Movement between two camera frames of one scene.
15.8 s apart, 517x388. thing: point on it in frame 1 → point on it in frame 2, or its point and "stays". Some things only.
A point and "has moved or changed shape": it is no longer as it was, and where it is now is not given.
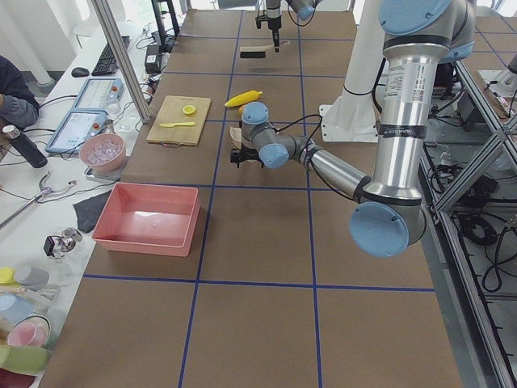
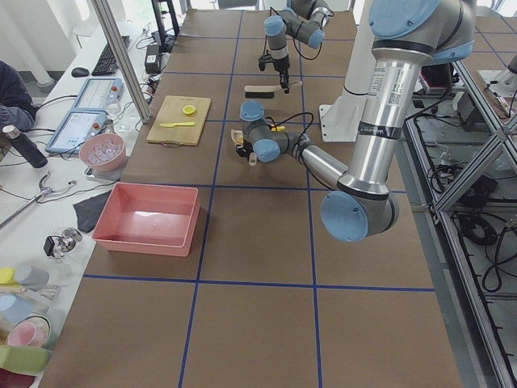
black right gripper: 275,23 → 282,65
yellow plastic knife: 184,124 stays
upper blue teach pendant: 100,94 stays
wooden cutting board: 181,120 stays
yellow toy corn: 243,99 has moved or changed shape
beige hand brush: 258,51 → 264,91
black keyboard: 107,65 stays
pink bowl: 103,152 stays
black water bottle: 24,146 stays
